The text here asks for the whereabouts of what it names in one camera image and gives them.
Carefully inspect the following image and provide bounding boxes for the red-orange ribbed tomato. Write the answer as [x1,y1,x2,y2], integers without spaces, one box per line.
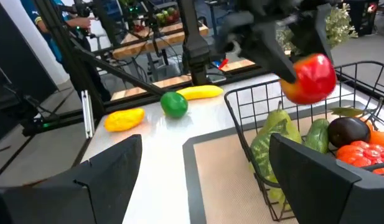
[336,140,384,178]

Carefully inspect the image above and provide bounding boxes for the green bell pepper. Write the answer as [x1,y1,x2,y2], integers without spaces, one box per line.
[160,91,189,119]

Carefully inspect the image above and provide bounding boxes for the person's hand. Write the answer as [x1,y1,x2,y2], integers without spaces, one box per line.
[73,17,93,29]

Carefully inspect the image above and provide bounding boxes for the black rig frame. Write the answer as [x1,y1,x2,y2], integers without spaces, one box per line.
[22,0,167,138]

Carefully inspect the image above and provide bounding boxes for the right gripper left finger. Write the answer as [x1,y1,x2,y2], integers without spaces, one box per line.
[0,134,143,224]

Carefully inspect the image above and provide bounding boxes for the wooden workbench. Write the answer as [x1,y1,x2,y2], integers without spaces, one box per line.
[112,22,210,60]

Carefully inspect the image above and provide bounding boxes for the aluminium frame post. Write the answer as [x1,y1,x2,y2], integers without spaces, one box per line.
[81,90,95,139]

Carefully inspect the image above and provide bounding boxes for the red apple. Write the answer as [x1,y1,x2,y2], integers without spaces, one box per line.
[278,53,337,105]

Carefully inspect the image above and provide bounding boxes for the beige mat with grey border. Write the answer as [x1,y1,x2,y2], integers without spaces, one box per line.
[182,98,384,224]

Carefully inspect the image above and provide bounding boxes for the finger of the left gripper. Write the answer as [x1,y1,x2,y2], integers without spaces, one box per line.
[253,21,297,84]
[291,2,334,60]

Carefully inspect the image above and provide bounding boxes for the dark avocado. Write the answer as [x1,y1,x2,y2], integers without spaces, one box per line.
[327,117,372,149]

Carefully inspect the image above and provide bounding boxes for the background fruit pile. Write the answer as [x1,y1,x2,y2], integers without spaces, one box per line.
[156,6,180,26]

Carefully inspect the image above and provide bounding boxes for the person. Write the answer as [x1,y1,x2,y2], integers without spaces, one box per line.
[19,0,98,63]

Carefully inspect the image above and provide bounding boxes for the yellow mango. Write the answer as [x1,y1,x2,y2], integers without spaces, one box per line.
[103,108,146,133]

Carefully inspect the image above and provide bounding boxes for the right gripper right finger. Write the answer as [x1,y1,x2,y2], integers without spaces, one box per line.
[269,133,384,224]

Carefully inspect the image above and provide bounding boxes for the orange tangerines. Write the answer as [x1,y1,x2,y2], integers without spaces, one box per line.
[330,107,384,151]

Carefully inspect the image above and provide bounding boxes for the green grape bunch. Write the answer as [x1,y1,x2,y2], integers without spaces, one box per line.
[249,119,292,210]

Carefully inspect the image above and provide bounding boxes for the green cucumber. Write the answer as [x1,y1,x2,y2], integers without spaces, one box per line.
[304,118,331,154]

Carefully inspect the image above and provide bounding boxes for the yellow banana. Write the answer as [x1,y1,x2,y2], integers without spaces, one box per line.
[176,85,225,101]

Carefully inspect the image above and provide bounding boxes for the black wire basket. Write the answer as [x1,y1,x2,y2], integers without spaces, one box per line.
[224,61,384,222]

